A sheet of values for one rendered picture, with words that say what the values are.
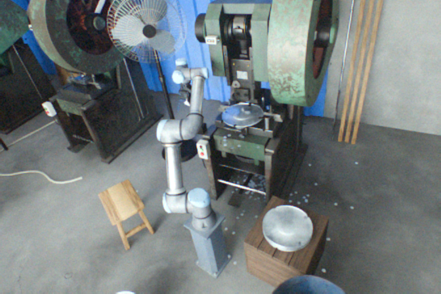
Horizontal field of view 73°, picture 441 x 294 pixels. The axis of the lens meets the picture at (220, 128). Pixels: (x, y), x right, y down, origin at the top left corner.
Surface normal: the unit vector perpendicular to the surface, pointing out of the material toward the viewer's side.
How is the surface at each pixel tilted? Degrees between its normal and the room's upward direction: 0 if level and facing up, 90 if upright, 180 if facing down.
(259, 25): 90
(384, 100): 90
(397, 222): 0
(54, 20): 90
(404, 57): 90
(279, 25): 67
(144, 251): 0
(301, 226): 0
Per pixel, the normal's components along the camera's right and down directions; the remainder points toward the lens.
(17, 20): 0.91, 0.15
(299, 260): -0.11, -0.80
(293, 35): -0.46, 0.32
